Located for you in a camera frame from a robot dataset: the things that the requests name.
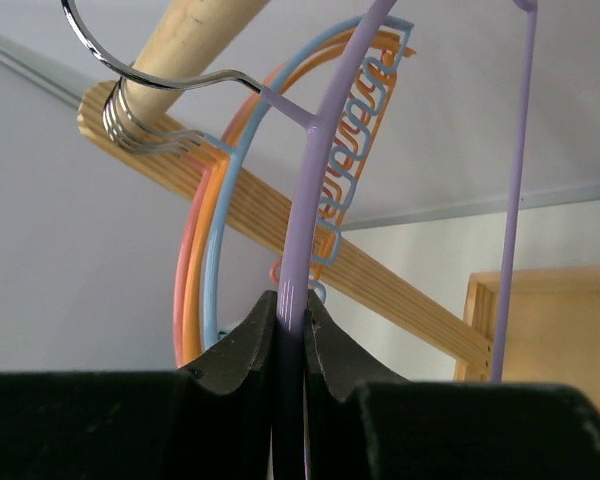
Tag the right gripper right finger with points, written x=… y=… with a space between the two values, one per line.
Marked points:
x=335 y=363

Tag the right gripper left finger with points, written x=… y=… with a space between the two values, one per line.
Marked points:
x=224 y=368

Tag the purple clothes hanger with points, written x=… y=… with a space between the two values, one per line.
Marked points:
x=292 y=297

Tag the blue clothes hanger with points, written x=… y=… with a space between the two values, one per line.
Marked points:
x=220 y=225

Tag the pink clothes hanger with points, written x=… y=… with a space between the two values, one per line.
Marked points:
x=203 y=206

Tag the orange clothes hanger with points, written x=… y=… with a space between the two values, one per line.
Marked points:
x=195 y=280
x=360 y=165

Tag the wooden clothes rack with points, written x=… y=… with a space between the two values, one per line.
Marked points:
x=538 y=324

